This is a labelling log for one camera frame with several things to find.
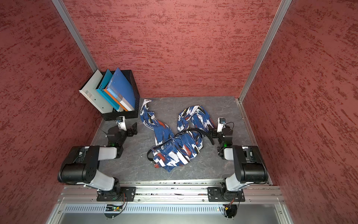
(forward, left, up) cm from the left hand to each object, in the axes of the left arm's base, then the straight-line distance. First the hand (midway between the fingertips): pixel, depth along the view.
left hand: (130, 125), depth 93 cm
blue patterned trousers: (-17, -30, -3) cm, 34 cm away
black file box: (+9, +13, -1) cm, 16 cm away
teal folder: (+19, +16, +21) cm, 33 cm away
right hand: (+1, -59, -1) cm, 59 cm away
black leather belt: (-3, -54, -8) cm, 55 cm away
